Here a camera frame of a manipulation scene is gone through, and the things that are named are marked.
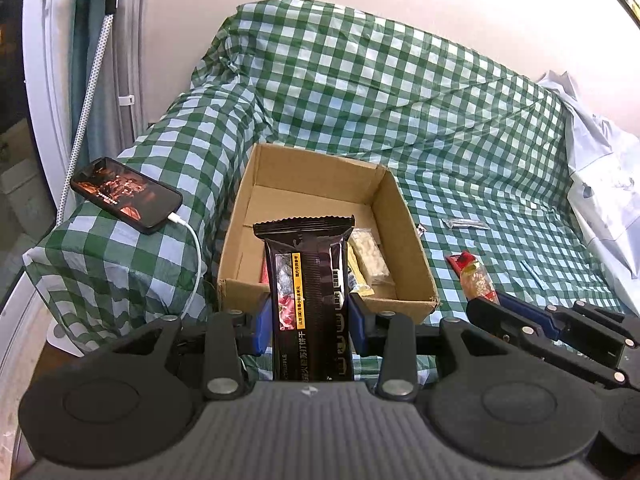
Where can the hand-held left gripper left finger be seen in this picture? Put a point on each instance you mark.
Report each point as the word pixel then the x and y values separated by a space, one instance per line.
pixel 262 325

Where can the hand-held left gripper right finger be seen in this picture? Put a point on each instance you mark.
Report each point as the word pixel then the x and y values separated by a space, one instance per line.
pixel 357 322

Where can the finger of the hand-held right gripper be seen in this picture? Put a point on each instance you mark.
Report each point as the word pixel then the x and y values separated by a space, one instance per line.
pixel 530 315
pixel 500 317

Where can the red and clear snack packet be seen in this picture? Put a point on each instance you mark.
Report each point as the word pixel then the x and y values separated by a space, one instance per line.
pixel 475 277

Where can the yellow snack bar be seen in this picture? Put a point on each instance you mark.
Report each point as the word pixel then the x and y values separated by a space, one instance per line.
pixel 357 275

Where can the black snack packet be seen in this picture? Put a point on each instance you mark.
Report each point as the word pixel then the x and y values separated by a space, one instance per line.
pixel 310 300

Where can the beige nougat packet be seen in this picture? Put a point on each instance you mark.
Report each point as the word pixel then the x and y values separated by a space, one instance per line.
pixel 372 257

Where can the cardboard box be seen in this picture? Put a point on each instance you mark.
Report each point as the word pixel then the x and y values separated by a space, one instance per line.
pixel 405 260

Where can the silver white snack bar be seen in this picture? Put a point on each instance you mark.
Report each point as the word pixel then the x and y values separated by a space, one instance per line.
pixel 465 224

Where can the white crumpled cloth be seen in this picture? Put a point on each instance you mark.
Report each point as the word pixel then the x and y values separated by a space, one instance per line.
pixel 605 175

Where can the black smartphone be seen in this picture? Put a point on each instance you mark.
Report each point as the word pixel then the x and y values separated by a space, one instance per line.
pixel 125 195

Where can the green checkered cloth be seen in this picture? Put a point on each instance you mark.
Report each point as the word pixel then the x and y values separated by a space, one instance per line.
pixel 375 85

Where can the grey curtain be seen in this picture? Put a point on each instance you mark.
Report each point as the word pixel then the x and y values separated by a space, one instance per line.
pixel 125 50

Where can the white window frame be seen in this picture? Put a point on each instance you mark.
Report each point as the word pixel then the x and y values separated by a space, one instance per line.
pixel 45 85

